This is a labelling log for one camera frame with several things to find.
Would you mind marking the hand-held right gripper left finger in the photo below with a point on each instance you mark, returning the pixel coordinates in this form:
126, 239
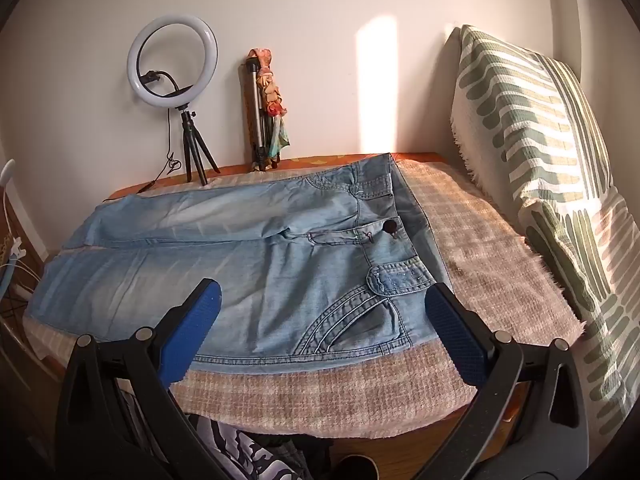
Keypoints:
195, 320

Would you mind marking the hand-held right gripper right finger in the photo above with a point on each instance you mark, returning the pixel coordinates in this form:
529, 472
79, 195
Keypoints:
455, 330

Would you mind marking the light blue denim pants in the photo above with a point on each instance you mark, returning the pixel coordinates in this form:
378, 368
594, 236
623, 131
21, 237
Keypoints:
250, 270

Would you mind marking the pink checked blanket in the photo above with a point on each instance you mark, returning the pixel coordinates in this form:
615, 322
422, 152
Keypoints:
500, 270

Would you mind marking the zebra print cloth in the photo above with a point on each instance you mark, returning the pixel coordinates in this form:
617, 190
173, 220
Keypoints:
235, 455

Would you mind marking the green striped pillow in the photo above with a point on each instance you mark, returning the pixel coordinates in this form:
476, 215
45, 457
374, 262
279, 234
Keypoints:
520, 110
590, 280

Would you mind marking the black shoe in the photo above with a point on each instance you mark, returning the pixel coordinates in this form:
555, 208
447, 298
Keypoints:
355, 467

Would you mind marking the light blue chair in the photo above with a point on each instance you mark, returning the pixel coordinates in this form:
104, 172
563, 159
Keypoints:
6, 280

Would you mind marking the orange mattress sheet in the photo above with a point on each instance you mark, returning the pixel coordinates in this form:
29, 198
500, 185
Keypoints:
320, 160

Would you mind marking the folded silver tripod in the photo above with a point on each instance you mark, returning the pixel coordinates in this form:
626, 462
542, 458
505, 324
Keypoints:
256, 110

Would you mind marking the folded tripod with doll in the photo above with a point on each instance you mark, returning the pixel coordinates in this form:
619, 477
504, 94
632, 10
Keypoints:
272, 95

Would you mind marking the white clamp lamp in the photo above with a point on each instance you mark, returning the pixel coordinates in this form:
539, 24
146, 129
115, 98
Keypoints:
7, 170

